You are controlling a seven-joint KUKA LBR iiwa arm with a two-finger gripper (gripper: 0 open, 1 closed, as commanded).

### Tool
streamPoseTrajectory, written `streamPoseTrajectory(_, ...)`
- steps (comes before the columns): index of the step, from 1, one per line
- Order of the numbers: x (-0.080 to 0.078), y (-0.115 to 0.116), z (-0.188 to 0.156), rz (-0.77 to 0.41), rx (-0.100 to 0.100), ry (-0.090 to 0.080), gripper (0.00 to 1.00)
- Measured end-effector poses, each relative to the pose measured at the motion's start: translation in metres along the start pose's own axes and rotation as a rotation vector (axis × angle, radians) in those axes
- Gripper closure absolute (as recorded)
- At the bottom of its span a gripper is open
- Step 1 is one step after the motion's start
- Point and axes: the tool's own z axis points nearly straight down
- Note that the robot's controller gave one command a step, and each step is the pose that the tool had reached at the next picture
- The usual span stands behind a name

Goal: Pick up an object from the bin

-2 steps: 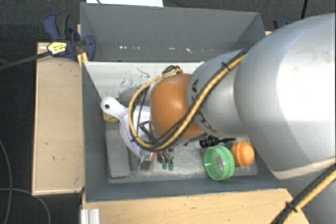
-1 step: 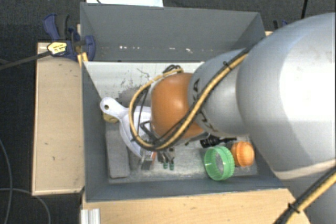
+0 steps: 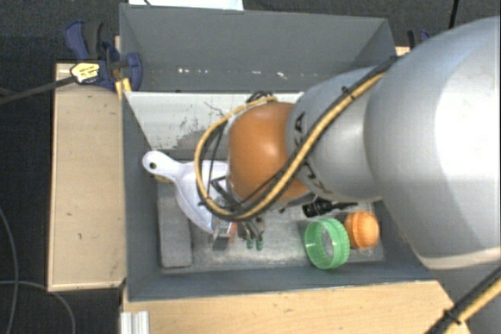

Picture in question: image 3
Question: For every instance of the white plastic scoop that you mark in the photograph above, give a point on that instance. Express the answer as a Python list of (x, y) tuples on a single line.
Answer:
[(188, 184)]

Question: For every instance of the black cylinder on white bracket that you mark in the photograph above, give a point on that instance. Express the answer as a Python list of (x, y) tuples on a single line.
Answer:
[(319, 208)]

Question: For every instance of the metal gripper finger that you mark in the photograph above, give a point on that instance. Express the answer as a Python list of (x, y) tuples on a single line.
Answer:
[(224, 230), (220, 243)]

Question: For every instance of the grey metal bin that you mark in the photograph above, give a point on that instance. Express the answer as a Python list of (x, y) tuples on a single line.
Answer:
[(242, 47)]

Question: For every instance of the pale wood board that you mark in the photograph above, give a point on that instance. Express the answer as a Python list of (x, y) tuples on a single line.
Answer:
[(88, 176)]

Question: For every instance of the grey flat block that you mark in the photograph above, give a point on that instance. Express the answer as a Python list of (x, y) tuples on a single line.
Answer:
[(175, 232)]

